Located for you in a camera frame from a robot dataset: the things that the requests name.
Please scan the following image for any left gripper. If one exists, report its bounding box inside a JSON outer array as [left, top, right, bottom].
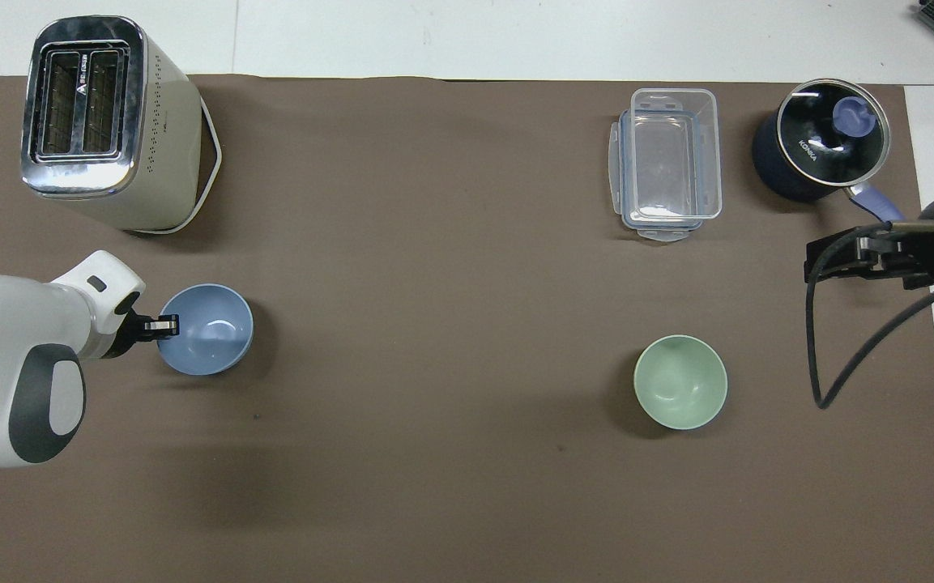
[[100, 309, 151, 360]]

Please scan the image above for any blue bowl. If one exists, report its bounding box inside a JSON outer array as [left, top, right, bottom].
[[156, 283, 255, 377]]

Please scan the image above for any green bowl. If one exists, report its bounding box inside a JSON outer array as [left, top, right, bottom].
[[633, 334, 729, 432]]

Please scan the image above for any glass pot lid blue knob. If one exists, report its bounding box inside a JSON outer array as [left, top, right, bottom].
[[776, 79, 893, 188]]

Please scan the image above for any dark blue pot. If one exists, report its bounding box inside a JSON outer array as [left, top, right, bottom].
[[752, 101, 906, 224]]

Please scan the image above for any cream and chrome toaster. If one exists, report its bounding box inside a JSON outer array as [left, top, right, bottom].
[[19, 15, 224, 236]]

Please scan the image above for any clear plastic container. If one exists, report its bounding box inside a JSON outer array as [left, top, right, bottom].
[[621, 87, 723, 224]]

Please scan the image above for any clear container lid blue seal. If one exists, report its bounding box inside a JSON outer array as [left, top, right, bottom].
[[608, 109, 716, 243]]

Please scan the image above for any black cable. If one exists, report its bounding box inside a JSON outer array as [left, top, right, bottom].
[[804, 223, 934, 410]]

